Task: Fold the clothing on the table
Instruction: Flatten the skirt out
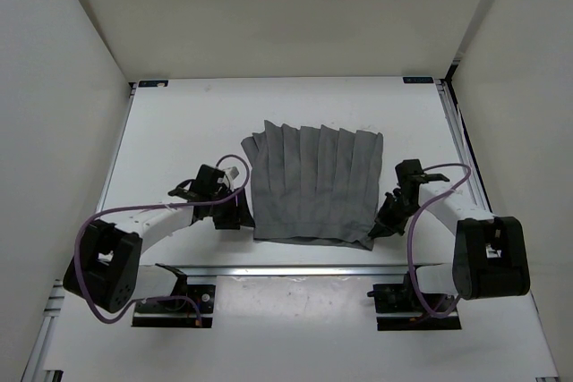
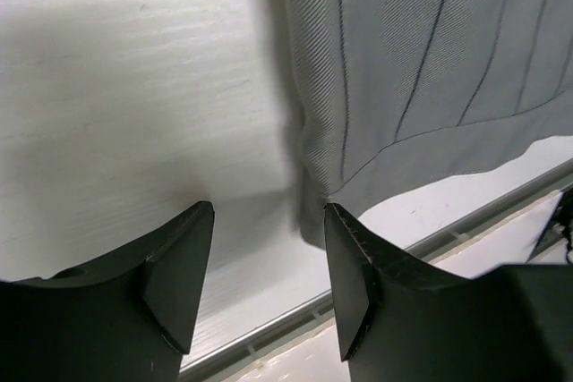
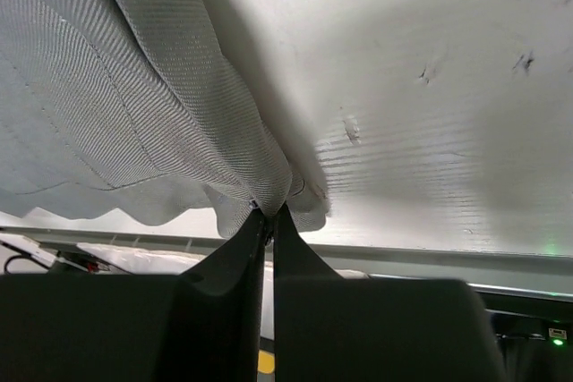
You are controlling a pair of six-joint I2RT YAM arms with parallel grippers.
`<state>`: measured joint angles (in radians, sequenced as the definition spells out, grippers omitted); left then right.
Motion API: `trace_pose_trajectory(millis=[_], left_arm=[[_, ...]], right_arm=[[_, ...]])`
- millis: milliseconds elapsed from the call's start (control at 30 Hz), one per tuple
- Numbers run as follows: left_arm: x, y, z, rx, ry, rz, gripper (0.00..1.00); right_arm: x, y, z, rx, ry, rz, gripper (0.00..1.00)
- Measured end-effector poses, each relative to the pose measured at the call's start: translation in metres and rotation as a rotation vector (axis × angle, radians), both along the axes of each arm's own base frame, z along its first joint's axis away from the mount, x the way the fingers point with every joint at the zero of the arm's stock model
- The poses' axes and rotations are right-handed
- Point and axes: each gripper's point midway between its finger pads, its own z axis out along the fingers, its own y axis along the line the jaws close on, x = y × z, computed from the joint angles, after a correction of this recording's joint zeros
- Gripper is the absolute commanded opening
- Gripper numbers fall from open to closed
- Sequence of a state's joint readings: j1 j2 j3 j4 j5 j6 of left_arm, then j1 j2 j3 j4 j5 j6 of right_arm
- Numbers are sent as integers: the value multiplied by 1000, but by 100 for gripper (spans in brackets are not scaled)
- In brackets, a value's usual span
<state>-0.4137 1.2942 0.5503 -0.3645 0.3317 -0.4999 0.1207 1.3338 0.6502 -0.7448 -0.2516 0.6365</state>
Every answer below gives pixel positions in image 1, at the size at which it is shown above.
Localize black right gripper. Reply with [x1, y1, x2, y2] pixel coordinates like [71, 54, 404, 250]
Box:
[369, 191, 423, 239]

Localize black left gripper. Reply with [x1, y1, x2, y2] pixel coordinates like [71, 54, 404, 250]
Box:
[208, 186, 255, 229]

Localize grey pleated skirt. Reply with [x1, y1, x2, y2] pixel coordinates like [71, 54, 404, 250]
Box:
[241, 121, 384, 251]

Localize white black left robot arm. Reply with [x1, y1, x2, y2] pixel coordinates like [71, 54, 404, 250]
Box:
[63, 165, 254, 320]

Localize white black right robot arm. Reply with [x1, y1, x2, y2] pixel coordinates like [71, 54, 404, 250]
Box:
[369, 159, 531, 318]

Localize blue right corner label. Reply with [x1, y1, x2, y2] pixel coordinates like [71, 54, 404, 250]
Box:
[402, 76, 434, 84]

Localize blue corner label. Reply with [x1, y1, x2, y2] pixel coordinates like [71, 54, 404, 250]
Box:
[138, 80, 169, 88]
[402, 76, 434, 84]

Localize blue left corner label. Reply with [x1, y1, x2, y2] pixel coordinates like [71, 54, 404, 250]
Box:
[138, 80, 169, 88]

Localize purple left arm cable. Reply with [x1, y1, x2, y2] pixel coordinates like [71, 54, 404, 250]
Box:
[76, 155, 251, 325]

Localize aluminium table edge rail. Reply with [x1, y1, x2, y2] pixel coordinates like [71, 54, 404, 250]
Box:
[71, 263, 511, 280]

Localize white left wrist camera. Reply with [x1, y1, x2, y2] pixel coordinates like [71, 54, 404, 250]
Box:
[223, 166, 239, 189]

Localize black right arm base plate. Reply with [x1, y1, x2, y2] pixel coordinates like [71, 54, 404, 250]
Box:
[366, 283, 462, 332]

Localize aluminium right frame rail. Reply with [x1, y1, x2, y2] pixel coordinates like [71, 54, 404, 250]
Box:
[436, 79, 492, 209]

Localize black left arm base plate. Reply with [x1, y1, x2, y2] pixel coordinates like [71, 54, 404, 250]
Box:
[132, 264, 216, 329]

